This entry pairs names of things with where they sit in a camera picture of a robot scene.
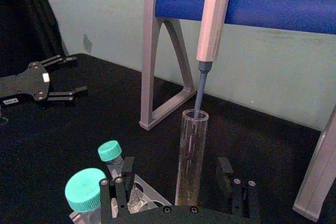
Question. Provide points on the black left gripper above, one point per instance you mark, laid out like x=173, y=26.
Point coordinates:
x=25, y=83

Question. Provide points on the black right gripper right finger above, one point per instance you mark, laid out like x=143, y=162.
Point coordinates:
x=240, y=197

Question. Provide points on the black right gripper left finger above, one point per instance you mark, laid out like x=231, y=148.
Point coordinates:
x=113, y=197

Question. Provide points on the large tube with teal cap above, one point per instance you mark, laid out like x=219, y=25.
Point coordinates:
x=82, y=190

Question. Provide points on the grey tube rack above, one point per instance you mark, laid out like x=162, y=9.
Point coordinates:
x=147, y=195

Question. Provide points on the small tube with teal cap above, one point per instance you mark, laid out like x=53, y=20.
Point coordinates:
x=109, y=151

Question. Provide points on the black table cloth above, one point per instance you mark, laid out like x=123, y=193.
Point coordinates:
x=78, y=129

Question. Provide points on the clear tall glass cylinder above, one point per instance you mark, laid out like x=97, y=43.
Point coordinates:
x=191, y=155

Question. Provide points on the black curtain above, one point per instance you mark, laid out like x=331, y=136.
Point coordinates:
x=23, y=16

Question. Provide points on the grey pipette with blue tip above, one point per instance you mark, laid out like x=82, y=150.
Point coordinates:
x=212, y=24

